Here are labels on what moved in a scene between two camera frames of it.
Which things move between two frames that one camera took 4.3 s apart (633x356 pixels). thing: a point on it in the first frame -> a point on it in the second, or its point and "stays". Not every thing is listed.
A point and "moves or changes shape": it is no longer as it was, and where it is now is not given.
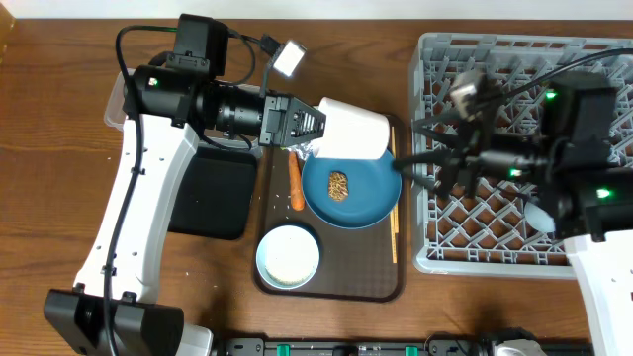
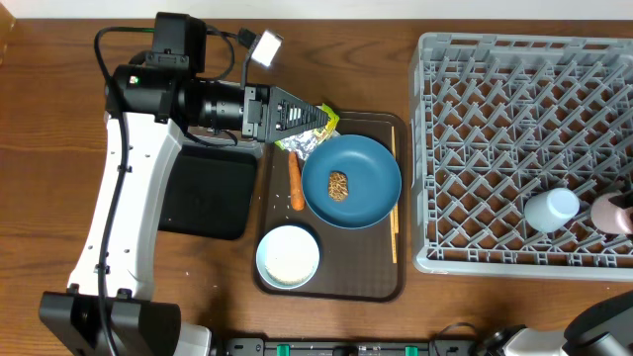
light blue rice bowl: [288, 257] stays
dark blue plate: [374, 191] stays
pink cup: [351, 132] moves or changes shape
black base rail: [353, 346] stays
